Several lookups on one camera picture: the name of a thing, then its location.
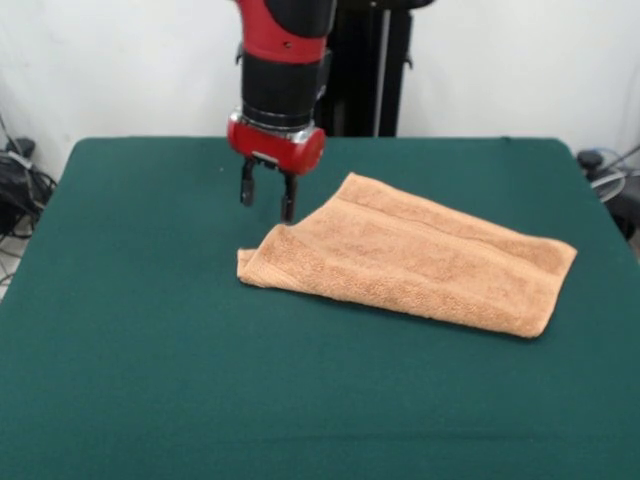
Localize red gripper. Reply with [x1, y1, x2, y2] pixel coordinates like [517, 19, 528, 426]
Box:
[226, 106, 327, 224]

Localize orange terry towel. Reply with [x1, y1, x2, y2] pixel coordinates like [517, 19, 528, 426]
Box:
[236, 171, 579, 341]

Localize dark green table cloth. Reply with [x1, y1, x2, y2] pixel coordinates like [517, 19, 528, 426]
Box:
[0, 137, 640, 480]

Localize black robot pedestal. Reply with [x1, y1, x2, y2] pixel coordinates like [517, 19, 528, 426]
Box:
[234, 0, 436, 139]

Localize black cable tangle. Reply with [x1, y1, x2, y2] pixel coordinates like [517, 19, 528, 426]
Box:
[0, 137, 59, 241]

